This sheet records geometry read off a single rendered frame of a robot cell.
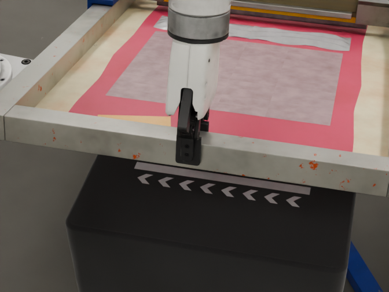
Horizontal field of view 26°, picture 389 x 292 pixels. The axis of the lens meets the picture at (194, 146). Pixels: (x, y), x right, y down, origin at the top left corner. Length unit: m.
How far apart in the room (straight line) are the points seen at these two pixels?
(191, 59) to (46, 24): 2.74
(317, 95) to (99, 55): 0.38
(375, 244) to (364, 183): 1.62
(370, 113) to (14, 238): 1.63
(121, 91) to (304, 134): 0.30
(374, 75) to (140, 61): 0.39
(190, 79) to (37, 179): 1.93
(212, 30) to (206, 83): 0.07
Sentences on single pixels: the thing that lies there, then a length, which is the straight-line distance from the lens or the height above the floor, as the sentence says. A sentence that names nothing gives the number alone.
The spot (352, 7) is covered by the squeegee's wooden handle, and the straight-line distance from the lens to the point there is 1.60.
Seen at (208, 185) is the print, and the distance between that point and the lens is 1.41.
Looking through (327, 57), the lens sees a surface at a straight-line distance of 1.48.
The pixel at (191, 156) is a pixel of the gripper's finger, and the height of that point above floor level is 1.20.
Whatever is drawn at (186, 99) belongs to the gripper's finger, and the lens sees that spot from 1.02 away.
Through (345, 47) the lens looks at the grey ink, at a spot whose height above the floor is 1.07.
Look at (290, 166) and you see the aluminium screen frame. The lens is 1.07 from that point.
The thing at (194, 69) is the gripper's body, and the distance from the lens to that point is 1.00.
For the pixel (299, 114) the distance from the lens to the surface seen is 1.26.
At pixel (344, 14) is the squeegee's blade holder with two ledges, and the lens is 1.60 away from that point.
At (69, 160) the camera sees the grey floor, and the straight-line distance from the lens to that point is 2.96.
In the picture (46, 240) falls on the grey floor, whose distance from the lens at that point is 2.68.
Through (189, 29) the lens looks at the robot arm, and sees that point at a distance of 1.00.
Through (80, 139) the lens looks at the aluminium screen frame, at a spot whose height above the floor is 1.19.
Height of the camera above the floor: 1.89
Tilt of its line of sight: 39 degrees down
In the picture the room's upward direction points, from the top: straight up
